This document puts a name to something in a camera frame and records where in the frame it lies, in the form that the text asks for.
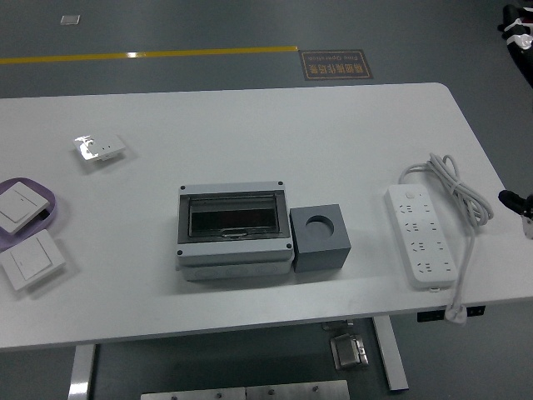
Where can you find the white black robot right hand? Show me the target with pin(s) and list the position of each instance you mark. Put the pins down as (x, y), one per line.
(514, 202)

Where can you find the grey enclosure box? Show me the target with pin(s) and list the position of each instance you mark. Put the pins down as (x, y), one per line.
(233, 250)

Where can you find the grey cube with round hole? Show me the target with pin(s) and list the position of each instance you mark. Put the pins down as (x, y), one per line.
(320, 254)

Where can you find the metal floor socket box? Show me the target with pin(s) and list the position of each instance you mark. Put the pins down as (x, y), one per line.
(349, 352)

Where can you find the white power strip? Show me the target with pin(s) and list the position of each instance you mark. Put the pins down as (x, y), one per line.
(416, 225)

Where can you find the black table control panel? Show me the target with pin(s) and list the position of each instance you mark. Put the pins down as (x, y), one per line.
(429, 316)

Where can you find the black and white shoe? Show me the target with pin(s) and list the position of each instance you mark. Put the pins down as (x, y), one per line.
(516, 25)

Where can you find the white table leg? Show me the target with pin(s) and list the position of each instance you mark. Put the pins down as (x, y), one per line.
(393, 362)
(81, 371)

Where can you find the brown floor sign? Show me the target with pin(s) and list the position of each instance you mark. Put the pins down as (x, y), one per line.
(335, 64)

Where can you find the grey metal plate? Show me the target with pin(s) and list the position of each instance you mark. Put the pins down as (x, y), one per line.
(191, 394)
(297, 391)

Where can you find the purple tray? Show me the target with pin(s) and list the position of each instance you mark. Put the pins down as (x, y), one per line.
(51, 204)

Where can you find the small square floor plate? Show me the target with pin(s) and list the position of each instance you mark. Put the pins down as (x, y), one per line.
(70, 19)

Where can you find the metal bracket under table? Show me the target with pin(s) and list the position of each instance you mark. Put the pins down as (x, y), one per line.
(337, 325)

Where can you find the glossy white wall socket panel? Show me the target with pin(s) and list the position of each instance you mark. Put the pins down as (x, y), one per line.
(106, 148)

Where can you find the white wall switch panel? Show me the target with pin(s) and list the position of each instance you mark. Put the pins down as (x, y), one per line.
(31, 260)
(16, 208)

